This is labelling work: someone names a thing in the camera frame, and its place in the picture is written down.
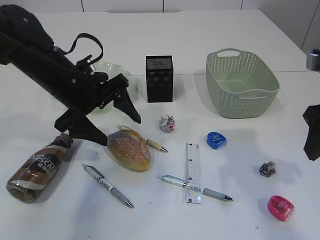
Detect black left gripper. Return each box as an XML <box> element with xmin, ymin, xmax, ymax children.
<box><xmin>54</xmin><ymin>72</ymin><xmax>142</xmax><ymax>146</ymax></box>

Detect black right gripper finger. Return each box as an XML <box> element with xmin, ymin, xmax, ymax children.
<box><xmin>303</xmin><ymin>104</ymin><xmax>320</xmax><ymax>161</ymax></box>

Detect bread roll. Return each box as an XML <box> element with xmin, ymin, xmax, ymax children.
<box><xmin>107</xmin><ymin>129</ymin><xmax>151</xmax><ymax>172</ymax></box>

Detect white pink paper ball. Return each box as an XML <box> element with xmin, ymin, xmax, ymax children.
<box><xmin>159</xmin><ymin>114</ymin><xmax>175</xmax><ymax>134</ymax></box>

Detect Nescafe coffee bottle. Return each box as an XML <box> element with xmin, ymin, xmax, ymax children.
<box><xmin>6</xmin><ymin>133</ymin><xmax>73</xmax><ymax>204</ymax></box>

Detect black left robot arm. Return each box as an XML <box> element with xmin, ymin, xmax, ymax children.
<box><xmin>0</xmin><ymin>4</ymin><xmax>141</xmax><ymax>146</ymax></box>

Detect green wavy glass plate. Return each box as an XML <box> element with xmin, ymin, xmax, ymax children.
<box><xmin>91</xmin><ymin>60</ymin><xmax>131</xmax><ymax>115</ymax></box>

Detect cream white pen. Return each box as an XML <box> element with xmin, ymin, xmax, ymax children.
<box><xmin>117</xmin><ymin>124</ymin><xmax>168</xmax><ymax>153</ymax></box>

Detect white grey pen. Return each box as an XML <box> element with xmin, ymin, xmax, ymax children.
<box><xmin>82</xmin><ymin>163</ymin><xmax>134</xmax><ymax>209</ymax></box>

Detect pink pencil sharpener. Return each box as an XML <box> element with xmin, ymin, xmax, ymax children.
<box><xmin>267</xmin><ymin>195</ymin><xmax>295</xmax><ymax>222</ymax></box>

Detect black mesh pen holder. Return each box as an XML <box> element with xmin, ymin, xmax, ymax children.
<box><xmin>145</xmin><ymin>55</ymin><xmax>174</xmax><ymax>103</ymax></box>

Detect green woven plastic basket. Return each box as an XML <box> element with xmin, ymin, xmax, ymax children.
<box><xmin>206</xmin><ymin>48</ymin><xmax>280</xmax><ymax>119</ymax></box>

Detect blue pencil sharpener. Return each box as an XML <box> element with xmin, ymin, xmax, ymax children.
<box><xmin>206</xmin><ymin>131</ymin><xmax>227</xmax><ymax>150</ymax></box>

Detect light blue grey pen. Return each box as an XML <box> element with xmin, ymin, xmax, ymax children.
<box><xmin>157</xmin><ymin>175</ymin><xmax>234</xmax><ymax>202</ymax></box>

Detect clear plastic ruler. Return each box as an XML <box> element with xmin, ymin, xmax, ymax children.
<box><xmin>184</xmin><ymin>142</ymin><xmax>202</xmax><ymax>205</ymax></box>

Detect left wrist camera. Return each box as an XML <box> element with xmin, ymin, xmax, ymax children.
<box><xmin>75</xmin><ymin>54</ymin><xmax>101</xmax><ymax>75</ymax></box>

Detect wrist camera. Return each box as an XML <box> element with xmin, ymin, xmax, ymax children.
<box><xmin>306</xmin><ymin>48</ymin><xmax>320</xmax><ymax>72</ymax></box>
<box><xmin>75</xmin><ymin>54</ymin><xmax>101</xmax><ymax>75</ymax></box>

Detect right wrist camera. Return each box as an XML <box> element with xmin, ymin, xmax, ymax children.
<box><xmin>306</xmin><ymin>48</ymin><xmax>320</xmax><ymax>72</ymax></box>

